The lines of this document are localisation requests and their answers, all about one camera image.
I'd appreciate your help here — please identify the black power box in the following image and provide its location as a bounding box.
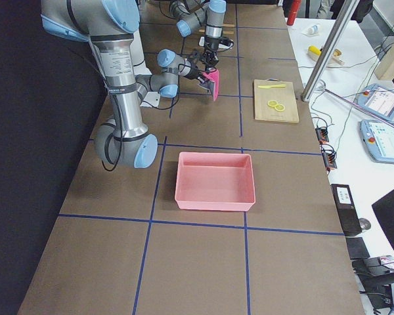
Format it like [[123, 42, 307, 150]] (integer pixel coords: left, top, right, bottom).
[[330, 184, 362, 237]]

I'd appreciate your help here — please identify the red fire extinguisher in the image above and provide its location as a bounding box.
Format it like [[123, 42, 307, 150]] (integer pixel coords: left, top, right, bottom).
[[286, 0, 301, 26]]

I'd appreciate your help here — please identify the aluminium frame post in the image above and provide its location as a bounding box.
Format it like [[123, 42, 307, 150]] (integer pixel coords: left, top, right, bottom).
[[301, 0, 359, 102]]

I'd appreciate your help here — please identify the lemon slice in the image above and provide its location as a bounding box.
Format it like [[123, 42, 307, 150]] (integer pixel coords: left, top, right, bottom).
[[267, 100, 278, 108], [274, 104, 286, 112]]

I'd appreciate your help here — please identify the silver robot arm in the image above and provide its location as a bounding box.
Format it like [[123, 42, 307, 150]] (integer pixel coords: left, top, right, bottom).
[[41, 1, 209, 169], [169, 0, 232, 71]]

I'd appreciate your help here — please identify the teach pendant tablet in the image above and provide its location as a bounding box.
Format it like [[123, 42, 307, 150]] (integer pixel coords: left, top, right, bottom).
[[355, 83, 394, 120], [359, 119, 394, 164]]

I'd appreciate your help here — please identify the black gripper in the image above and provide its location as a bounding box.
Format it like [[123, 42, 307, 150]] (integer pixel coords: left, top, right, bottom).
[[200, 37, 219, 72], [186, 66, 211, 86]]

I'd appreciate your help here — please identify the pink plastic bin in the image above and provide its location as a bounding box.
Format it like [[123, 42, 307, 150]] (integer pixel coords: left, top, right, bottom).
[[175, 152, 255, 211]]

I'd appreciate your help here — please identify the white rack tray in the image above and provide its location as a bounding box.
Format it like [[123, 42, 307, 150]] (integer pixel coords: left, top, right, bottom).
[[198, 36, 232, 51]]

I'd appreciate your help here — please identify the bamboo cutting board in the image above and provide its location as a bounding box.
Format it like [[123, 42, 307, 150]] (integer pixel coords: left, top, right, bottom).
[[253, 79, 299, 124]]

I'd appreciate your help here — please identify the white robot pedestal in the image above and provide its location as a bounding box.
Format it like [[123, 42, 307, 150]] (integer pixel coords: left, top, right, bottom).
[[130, 30, 160, 108]]

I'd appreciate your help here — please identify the yellow plastic knife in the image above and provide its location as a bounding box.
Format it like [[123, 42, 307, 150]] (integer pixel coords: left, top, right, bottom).
[[257, 84, 286, 89]]

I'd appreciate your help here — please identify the pink microfiber cloth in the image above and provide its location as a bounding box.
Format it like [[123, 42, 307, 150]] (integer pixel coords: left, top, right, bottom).
[[199, 69, 220, 101]]

